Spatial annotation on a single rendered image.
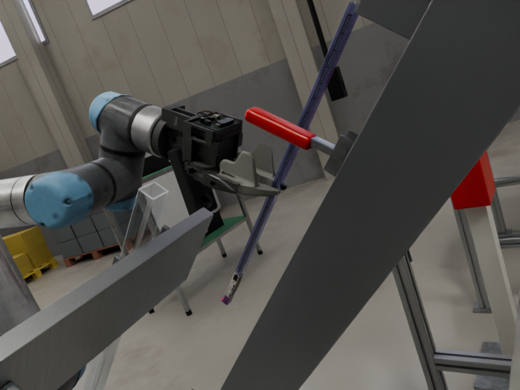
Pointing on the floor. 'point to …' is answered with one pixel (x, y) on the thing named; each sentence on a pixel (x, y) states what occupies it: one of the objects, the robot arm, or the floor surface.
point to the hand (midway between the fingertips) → (274, 191)
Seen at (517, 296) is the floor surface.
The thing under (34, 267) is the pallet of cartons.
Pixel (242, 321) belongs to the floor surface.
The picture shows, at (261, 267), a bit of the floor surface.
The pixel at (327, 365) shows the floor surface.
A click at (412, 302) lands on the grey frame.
